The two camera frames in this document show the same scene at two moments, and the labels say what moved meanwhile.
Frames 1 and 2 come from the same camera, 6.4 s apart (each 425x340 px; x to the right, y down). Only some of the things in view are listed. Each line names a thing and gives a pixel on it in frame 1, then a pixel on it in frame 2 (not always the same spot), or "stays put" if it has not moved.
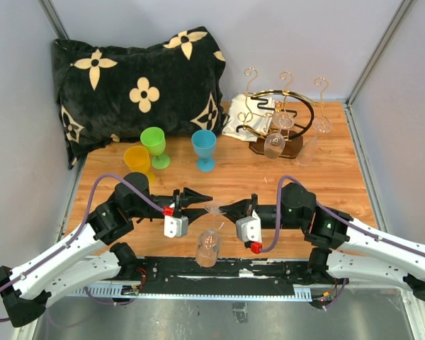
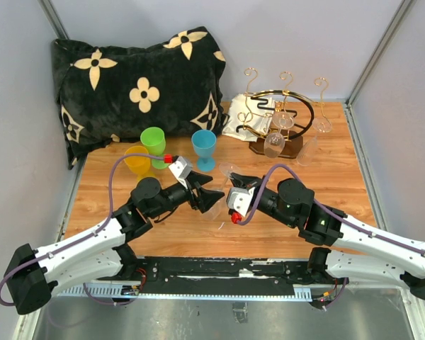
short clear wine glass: (275, 143) stays put
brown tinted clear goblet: (209, 242) to (216, 211)
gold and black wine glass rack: (280, 112) stays put
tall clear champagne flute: (305, 154) stays put
